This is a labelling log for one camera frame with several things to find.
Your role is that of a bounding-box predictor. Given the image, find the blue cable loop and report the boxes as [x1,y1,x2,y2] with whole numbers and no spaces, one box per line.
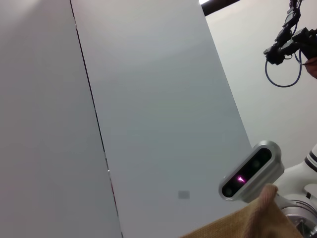
[264,48,303,88]

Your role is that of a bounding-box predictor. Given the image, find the silver depth camera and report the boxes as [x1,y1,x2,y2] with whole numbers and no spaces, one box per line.
[218,140,285,203]

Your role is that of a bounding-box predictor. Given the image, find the khaki canvas food bag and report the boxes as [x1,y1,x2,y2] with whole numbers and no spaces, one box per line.
[182,184,305,238]

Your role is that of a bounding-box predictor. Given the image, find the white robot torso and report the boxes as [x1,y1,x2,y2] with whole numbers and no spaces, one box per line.
[271,143,317,238]

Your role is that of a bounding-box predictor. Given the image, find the dark ceiling beam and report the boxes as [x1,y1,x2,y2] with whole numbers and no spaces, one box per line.
[199,0,241,16]

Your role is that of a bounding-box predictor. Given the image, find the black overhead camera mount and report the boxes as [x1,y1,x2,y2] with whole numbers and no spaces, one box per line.
[262,0,317,66]

